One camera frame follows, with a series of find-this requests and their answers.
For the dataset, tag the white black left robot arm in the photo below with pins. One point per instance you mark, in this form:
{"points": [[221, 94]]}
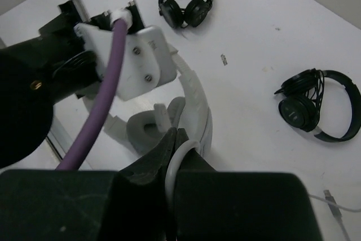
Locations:
{"points": [[38, 73]]}

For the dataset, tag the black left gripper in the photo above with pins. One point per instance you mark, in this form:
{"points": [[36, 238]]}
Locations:
{"points": [[72, 68]]}

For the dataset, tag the black headphones left side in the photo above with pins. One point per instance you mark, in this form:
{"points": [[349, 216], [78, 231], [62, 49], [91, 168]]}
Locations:
{"points": [[184, 13]]}

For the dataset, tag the black headphones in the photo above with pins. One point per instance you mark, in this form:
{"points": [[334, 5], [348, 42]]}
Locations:
{"points": [[302, 103], [184, 13]]}

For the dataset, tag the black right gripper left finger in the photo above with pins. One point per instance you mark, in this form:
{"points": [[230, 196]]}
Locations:
{"points": [[142, 211]]}

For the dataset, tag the black headphones right side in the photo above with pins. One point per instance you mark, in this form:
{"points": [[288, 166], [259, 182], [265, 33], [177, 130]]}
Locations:
{"points": [[302, 103]]}

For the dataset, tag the aluminium rail at table front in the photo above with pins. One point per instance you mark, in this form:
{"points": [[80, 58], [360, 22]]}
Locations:
{"points": [[58, 139]]}

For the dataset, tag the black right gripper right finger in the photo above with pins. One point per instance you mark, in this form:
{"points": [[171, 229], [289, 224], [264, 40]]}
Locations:
{"points": [[213, 205]]}

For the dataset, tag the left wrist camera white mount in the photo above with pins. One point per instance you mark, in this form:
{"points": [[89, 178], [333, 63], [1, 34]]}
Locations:
{"points": [[147, 60]]}

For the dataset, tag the white grey over-ear headphones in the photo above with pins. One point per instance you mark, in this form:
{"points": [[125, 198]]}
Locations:
{"points": [[190, 112]]}

